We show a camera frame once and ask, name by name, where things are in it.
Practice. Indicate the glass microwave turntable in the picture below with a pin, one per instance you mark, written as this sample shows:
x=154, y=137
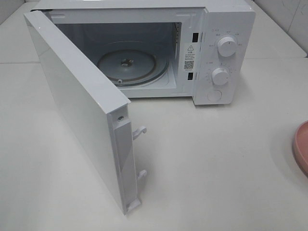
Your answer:
x=130, y=67

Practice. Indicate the white microwave oven body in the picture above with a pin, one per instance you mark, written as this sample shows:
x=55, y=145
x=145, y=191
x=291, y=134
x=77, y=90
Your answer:
x=163, y=27

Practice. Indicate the pink plate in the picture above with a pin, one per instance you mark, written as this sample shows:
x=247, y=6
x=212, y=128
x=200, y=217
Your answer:
x=300, y=147

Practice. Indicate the white microwave door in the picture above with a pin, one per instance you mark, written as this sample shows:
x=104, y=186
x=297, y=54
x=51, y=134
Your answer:
x=94, y=108

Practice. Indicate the round white door button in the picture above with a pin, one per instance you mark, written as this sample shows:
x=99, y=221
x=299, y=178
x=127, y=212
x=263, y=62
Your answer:
x=214, y=95

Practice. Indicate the white warning label sticker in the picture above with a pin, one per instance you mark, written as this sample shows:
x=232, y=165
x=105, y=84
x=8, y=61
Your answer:
x=191, y=51

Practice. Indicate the white microwave knob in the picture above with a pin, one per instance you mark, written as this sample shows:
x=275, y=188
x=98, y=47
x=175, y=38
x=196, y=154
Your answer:
x=226, y=46
x=220, y=76

